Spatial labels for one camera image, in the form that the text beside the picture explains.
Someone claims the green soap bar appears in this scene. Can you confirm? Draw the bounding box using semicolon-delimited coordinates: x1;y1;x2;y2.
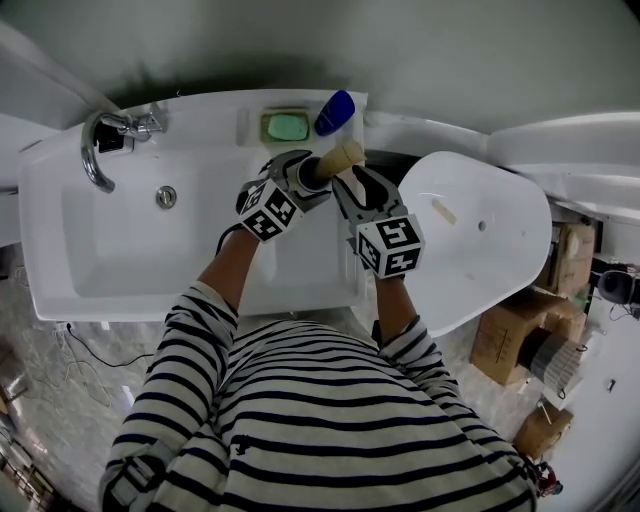
267;113;310;142

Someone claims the small beige stick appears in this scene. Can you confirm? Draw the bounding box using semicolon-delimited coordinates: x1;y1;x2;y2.
432;197;460;227

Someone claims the tall cardboard box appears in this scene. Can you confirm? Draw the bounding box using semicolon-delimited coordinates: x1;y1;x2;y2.
548;222;597;297

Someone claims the chrome faucet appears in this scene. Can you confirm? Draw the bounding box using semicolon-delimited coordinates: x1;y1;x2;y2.
80;102;169;195

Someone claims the person's right forearm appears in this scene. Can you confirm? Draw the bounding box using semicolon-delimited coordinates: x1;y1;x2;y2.
372;273;419;337

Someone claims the white ceramic fixture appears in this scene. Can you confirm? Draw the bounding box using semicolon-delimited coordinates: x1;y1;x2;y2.
487;110;640;174

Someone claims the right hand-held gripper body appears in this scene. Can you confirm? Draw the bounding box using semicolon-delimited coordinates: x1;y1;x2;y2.
345;202;428;281

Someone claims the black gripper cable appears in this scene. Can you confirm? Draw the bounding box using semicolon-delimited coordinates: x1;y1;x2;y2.
214;224;247;257

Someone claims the black round device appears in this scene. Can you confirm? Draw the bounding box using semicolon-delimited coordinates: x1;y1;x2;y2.
598;269;634;304

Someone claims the blue bottle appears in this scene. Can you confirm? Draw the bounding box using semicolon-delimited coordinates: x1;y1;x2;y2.
313;89;357;137

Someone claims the person's left forearm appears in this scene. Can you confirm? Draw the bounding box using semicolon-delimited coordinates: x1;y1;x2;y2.
195;227;261;317

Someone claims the grey shoulder strap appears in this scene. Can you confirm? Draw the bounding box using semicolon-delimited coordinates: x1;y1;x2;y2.
105;439;177;507

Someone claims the grey corrugated bundle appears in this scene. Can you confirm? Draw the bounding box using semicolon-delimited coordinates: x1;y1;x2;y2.
528;332;584;397

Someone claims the striped long-sleeve shirt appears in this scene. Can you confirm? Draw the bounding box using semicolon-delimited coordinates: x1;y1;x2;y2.
98;279;539;512

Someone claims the white sink counter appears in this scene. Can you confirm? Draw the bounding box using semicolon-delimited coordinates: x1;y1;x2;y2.
18;89;371;322

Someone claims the black floor cable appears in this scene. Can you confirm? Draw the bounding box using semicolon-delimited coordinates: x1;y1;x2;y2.
64;322;156;369

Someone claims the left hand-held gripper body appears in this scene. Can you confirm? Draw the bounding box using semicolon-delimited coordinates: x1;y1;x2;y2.
234;163;307;245

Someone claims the small cardboard box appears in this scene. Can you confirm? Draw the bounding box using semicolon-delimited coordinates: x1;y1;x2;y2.
513;404;574;459

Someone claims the soap dish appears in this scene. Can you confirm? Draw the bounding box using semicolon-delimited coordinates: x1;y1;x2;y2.
258;107;314;147

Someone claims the large cardboard box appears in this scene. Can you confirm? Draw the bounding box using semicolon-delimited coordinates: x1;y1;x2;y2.
469;294;587;386

